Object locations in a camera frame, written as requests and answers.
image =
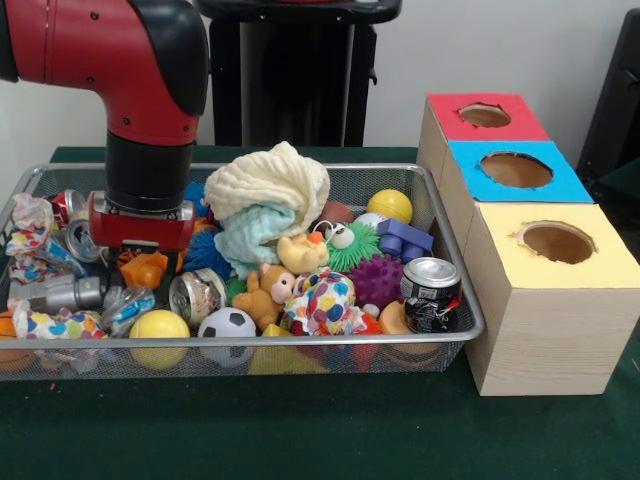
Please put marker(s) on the green spiky toy with eyes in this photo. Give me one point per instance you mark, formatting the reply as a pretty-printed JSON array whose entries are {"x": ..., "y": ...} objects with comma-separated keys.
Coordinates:
[{"x": 360, "y": 245}]

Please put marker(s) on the cream waffle cloth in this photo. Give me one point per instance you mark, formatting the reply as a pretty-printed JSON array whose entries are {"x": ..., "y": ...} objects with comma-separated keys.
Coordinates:
[{"x": 270, "y": 180}]

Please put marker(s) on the dark green side table cloth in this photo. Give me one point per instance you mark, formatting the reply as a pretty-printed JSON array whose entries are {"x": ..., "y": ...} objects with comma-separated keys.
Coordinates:
[{"x": 625, "y": 185}]

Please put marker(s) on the small orange basketball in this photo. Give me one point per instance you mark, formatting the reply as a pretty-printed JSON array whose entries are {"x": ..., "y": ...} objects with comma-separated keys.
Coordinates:
[{"x": 6, "y": 327}]

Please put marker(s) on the small soccer ball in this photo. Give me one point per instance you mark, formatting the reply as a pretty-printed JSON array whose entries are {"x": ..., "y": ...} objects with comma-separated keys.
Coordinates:
[{"x": 227, "y": 324}]

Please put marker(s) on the black and white can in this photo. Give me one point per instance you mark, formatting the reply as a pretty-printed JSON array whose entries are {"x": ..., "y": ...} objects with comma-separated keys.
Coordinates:
[{"x": 430, "y": 295}]

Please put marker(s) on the polka dot cloth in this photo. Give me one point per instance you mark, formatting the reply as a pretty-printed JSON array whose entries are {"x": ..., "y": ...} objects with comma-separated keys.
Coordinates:
[{"x": 325, "y": 302}]

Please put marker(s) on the yellow tennis-style ball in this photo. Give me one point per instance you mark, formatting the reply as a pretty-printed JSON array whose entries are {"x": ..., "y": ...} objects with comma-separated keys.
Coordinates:
[{"x": 159, "y": 325}]

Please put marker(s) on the purple spiky ball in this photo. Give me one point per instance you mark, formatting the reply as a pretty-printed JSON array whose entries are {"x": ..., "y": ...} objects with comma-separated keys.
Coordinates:
[{"x": 375, "y": 280}]

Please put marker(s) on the mint waffle cloth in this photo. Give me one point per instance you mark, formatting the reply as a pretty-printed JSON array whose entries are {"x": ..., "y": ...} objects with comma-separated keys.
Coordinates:
[{"x": 250, "y": 235}]

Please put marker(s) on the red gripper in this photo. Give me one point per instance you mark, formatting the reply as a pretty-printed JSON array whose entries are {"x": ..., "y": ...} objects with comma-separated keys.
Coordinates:
[{"x": 140, "y": 232}]

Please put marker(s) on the smooth yellow ball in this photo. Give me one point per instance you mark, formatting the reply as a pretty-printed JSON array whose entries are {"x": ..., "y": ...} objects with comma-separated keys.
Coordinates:
[{"x": 391, "y": 205}]

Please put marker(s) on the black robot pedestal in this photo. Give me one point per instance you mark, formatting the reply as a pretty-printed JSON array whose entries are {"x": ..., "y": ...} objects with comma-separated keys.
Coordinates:
[{"x": 300, "y": 75}]

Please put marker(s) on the black chair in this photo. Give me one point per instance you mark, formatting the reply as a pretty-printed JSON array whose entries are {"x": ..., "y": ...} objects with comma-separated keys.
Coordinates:
[{"x": 615, "y": 100}]

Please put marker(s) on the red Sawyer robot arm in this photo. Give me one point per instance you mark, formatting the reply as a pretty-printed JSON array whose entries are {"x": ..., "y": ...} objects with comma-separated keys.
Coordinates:
[{"x": 125, "y": 75}]

